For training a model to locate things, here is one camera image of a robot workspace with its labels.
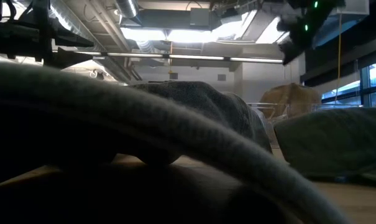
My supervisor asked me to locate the clear plastic bin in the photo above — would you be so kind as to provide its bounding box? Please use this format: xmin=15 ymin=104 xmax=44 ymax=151
xmin=246 ymin=101 xmax=365 ymax=147

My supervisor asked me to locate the dark framed window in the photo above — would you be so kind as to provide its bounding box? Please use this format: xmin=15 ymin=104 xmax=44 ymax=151
xmin=321 ymin=58 xmax=376 ymax=108

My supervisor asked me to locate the tan hat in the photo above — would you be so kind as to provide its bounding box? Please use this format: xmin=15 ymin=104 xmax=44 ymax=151
xmin=259 ymin=82 xmax=322 ymax=121

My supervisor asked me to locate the silver round air duct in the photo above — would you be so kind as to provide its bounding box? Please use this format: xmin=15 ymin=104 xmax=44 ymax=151
xmin=114 ymin=0 xmax=139 ymax=19

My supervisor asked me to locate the long linear ceiling lamp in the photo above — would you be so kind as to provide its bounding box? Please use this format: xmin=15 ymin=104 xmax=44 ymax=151
xmin=75 ymin=51 xmax=284 ymax=65

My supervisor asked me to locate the yellow hanging cable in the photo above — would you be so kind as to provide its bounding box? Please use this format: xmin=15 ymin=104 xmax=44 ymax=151
xmin=168 ymin=42 xmax=175 ymax=75

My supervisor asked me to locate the grey fuzzy hat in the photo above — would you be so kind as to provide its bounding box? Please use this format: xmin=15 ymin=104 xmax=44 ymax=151
xmin=128 ymin=80 xmax=273 ymax=154

